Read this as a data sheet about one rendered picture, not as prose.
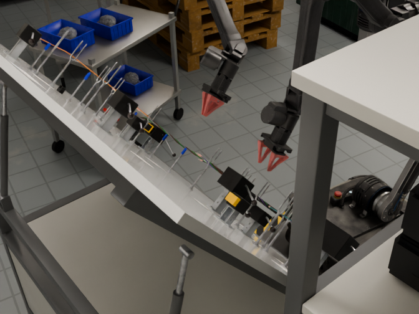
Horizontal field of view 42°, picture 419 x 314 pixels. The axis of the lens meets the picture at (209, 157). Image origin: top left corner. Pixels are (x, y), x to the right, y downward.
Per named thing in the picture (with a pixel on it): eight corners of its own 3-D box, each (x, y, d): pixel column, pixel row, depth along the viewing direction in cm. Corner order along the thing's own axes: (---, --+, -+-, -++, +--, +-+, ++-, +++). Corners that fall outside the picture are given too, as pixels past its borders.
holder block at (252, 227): (255, 243, 123) (275, 218, 123) (234, 226, 130) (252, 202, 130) (267, 252, 126) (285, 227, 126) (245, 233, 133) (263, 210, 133)
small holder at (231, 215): (244, 237, 115) (262, 213, 115) (226, 225, 108) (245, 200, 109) (230, 225, 117) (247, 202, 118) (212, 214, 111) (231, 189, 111)
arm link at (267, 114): (314, 101, 171) (297, 90, 177) (288, 94, 163) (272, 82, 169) (297, 134, 174) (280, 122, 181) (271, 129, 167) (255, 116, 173)
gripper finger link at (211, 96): (201, 114, 184) (214, 89, 183) (190, 108, 190) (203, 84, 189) (214, 121, 188) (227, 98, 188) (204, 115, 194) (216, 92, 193)
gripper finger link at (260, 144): (260, 169, 178) (272, 144, 175) (248, 157, 183) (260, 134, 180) (274, 171, 182) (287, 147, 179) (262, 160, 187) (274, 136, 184)
